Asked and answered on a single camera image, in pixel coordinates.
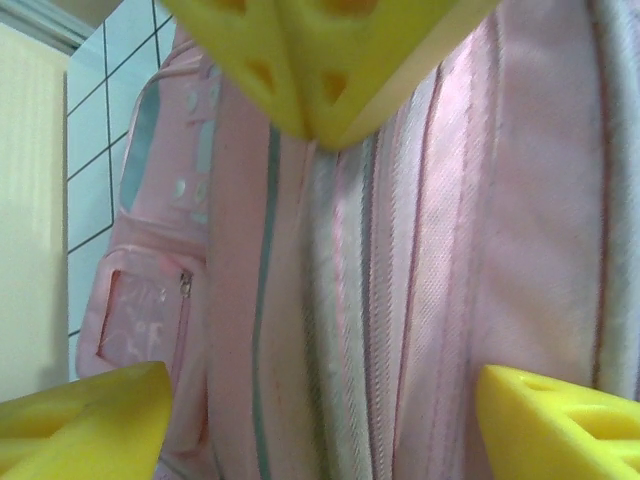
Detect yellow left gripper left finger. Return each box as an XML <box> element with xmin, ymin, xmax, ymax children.
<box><xmin>0</xmin><ymin>359</ymin><xmax>174</xmax><ymax>480</ymax></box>

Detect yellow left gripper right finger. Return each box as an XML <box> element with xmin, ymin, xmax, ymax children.
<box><xmin>477</xmin><ymin>363</ymin><xmax>640</xmax><ymax>480</ymax></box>

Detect pink school backpack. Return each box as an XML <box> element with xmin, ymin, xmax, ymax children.
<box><xmin>74</xmin><ymin>0</ymin><xmax>640</xmax><ymax>480</ymax></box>

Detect aluminium frame post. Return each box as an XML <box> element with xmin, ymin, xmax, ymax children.
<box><xmin>0</xmin><ymin>0</ymin><xmax>97</xmax><ymax>52</ymax></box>

